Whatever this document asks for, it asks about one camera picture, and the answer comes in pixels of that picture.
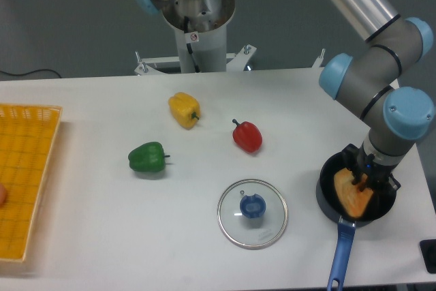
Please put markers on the green bell pepper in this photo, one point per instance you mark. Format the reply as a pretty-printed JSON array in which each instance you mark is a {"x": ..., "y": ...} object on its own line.
[{"x": 148, "y": 157}]

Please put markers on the yellow wicker basket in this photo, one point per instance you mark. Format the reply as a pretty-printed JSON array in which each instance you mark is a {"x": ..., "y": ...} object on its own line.
[{"x": 28, "y": 134}]

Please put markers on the round bread in basket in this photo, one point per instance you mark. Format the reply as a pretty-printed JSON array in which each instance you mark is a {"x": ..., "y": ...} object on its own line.
[{"x": 2, "y": 194}]

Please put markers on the yellow bell pepper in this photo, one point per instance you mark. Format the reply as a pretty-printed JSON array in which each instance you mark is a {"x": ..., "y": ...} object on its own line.
[{"x": 185, "y": 109}]

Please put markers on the glass lid blue knob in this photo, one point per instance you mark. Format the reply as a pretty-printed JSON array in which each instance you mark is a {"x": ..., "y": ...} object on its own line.
[{"x": 252, "y": 214}]

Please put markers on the black device at table edge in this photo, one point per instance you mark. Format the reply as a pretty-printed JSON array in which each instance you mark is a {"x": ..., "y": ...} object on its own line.
[{"x": 428, "y": 250}]

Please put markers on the red bell pepper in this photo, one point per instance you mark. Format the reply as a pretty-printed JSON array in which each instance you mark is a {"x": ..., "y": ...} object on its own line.
[{"x": 247, "y": 136}]

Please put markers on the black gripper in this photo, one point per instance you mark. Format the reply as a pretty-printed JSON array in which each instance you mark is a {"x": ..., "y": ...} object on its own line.
[{"x": 379, "y": 177}]

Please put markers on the dark pan blue handle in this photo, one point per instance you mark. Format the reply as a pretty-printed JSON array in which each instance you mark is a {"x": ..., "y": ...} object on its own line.
[{"x": 328, "y": 201}]

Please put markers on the orange triangle bread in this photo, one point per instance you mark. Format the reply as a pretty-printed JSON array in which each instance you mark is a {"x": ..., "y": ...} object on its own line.
[{"x": 353, "y": 201}]

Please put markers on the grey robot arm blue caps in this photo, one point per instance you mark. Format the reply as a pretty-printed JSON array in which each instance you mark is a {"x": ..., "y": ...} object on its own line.
[{"x": 396, "y": 117}]

